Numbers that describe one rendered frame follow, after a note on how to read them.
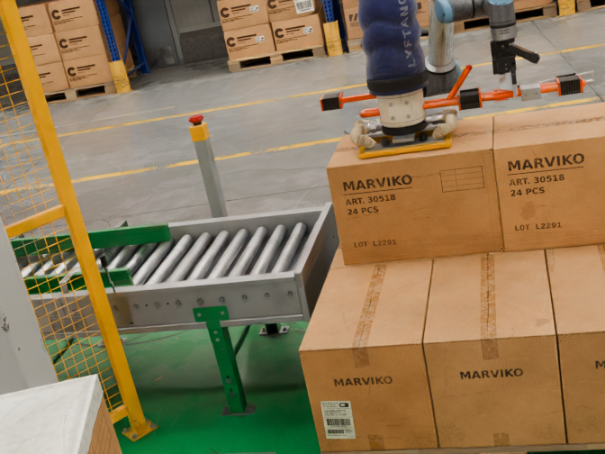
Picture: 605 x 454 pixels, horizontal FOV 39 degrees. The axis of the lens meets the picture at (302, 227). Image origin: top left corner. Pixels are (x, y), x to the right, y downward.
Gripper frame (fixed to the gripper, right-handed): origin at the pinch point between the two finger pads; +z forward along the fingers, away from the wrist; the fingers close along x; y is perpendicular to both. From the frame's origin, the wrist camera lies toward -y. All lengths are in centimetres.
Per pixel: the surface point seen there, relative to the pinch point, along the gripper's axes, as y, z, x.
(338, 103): 69, 0, -21
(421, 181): 36.0, 22.1, 20.9
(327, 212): 83, 46, -21
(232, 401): 122, 101, 36
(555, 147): -10.7, 14.8, 22.3
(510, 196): 5.7, 31.3, 22.0
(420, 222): 39, 38, 21
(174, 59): 441, 103, -808
